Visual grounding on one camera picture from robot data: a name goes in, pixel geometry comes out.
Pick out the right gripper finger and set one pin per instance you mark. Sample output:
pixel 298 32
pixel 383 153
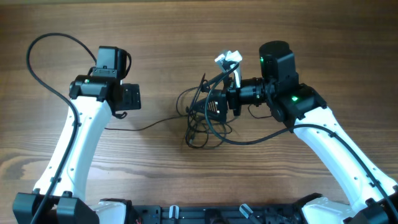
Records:
pixel 222 77
pixel 216 107

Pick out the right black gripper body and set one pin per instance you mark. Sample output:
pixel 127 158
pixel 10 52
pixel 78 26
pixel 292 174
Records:
pixel 232 101

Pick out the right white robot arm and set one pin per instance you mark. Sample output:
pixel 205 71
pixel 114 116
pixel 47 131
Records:
pixel 371 194

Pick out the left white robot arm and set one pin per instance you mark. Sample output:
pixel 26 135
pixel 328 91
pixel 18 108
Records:
pixel 59 195

